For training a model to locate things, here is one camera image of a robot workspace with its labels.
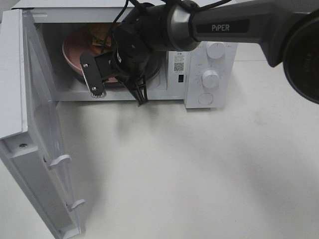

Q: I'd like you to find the white lower microwave knob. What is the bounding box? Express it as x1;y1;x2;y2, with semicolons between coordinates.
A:
202;70;220;89

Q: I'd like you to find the white round door button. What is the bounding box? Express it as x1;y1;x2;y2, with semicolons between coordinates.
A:
198;93;214;105

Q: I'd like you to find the white upper microwave knob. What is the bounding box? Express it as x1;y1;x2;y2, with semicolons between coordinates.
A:
206;42;226;59

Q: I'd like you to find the burger with lettuce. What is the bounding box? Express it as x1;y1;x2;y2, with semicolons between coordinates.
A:
87;23;111;54

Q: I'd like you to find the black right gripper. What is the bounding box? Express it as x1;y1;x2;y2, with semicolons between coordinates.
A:
94;24;152;107

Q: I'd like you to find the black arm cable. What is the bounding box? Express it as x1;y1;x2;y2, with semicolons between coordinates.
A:
99;0;240;54

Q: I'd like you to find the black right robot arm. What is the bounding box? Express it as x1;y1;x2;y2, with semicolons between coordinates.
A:
97;0;319;105

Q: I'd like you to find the white microwave door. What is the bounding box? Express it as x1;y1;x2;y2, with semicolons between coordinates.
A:
0;9;85;239

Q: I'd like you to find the white microwave oven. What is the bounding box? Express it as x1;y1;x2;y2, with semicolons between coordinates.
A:
14;0;237;109

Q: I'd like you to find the white warning label sticker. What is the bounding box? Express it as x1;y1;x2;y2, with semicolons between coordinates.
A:
173;52;186;74

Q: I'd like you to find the pink round plate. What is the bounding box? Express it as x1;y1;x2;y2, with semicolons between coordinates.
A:
62;24;112;74

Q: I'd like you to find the white microwave knob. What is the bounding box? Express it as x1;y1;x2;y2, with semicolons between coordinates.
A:
206;42;226;59
202;70;220;89

